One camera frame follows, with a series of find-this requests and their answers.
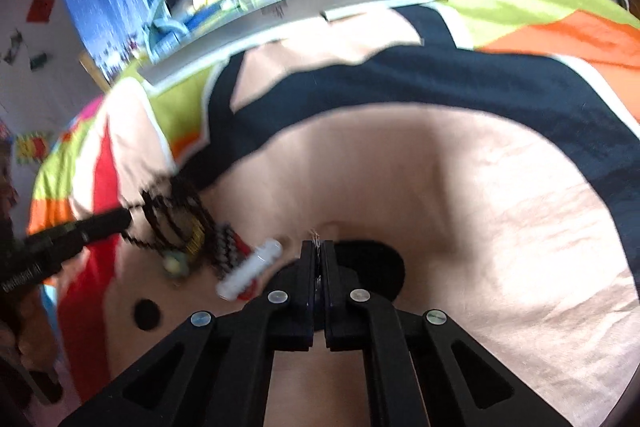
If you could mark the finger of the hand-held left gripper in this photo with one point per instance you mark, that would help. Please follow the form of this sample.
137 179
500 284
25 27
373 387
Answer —
100 224

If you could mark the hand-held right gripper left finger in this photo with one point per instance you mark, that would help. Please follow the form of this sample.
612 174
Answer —
309 259

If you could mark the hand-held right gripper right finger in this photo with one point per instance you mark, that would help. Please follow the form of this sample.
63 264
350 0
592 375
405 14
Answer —
328 259

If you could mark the grey framed tray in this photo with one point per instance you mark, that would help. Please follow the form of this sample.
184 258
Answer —
300 7

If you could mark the pale green bead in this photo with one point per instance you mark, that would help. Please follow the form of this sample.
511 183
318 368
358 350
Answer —
175 264

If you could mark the printed blanket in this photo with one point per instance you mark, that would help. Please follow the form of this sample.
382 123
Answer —
450 182

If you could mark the colourful wall sticker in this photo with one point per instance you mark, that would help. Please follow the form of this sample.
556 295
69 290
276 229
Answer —
32 148

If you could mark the red wall sticker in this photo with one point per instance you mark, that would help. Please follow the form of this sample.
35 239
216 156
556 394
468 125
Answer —
40 9

